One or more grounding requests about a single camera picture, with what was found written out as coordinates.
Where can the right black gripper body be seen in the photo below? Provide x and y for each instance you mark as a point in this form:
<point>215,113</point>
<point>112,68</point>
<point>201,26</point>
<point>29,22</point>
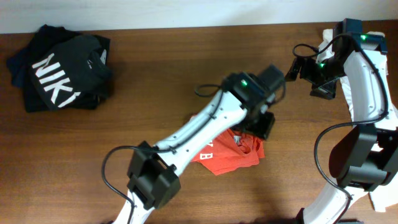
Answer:
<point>324,76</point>

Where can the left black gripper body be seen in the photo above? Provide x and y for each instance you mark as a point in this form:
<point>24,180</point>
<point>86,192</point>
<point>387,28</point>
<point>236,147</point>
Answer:
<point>257,126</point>

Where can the orange printed t-shirt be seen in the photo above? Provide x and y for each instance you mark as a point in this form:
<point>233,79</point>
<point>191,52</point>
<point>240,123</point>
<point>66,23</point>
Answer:
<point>229,151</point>

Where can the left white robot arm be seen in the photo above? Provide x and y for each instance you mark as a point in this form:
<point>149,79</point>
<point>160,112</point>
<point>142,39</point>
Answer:
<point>242,102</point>

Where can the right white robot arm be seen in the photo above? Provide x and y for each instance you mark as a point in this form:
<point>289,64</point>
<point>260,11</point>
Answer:
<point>366,158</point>

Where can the dark folded clothes pile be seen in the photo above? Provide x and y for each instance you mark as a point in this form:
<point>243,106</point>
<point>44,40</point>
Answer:
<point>43,40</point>

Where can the white t-shirt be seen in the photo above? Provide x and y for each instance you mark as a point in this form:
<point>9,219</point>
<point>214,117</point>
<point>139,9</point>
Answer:
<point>384,195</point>

